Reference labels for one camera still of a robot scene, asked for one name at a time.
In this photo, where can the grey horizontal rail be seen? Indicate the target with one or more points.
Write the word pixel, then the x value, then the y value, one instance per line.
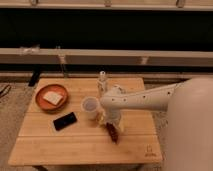
pixel 105 57

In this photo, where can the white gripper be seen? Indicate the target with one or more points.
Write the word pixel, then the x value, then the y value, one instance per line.
pixel 111 116

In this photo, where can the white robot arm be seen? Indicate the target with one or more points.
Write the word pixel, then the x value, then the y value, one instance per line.
pixel 189 107

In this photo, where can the terracotta round plate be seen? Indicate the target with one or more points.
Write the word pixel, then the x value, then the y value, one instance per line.
pixel 46 106

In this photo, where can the dark red pepper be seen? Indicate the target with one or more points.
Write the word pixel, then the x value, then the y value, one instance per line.
pixel 112 132

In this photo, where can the white ceramic cup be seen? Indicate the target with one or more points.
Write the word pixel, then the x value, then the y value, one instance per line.
pixel 90 106

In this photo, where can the slice of white bread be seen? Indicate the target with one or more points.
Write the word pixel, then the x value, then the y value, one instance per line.
pixel 52 97

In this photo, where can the black smartphone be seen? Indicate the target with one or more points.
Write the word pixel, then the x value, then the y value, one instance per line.
pixel 64 121

